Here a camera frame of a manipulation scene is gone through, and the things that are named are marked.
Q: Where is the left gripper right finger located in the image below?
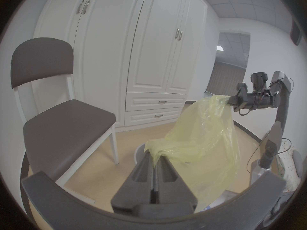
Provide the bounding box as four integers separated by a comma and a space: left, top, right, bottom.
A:
155, 156, 198, 213

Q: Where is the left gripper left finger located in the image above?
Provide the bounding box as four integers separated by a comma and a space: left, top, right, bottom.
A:
111, 150, 156, 213

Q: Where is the yellow plastic bag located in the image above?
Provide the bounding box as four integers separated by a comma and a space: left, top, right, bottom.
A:
143, 94, 241, 213

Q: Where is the pale grey trash bin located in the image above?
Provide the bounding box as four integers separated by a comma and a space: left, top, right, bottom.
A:
134, 143, 150, 164

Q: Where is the grey curtain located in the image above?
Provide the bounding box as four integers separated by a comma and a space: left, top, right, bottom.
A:
206, 61, 247, 98

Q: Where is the white chair with grey cushions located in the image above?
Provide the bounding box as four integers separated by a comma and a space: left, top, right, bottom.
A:
11, 37, 120, 189

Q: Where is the white wardrobe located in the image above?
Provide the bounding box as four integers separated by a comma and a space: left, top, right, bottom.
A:
32, 0, 208, 134

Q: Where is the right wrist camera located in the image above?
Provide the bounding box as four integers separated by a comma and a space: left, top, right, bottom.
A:
236, 82, 249, 95

